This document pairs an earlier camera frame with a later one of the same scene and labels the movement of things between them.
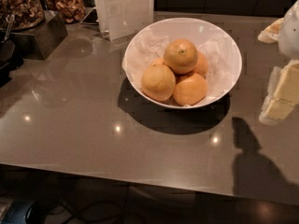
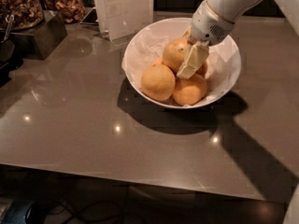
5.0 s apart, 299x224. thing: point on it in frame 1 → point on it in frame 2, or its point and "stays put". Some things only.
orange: x=180 y=55 stays put
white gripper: x=290 y=36 → x=207 y=27
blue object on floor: x=19 y=212 stays put
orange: x=191 y=90 stays put
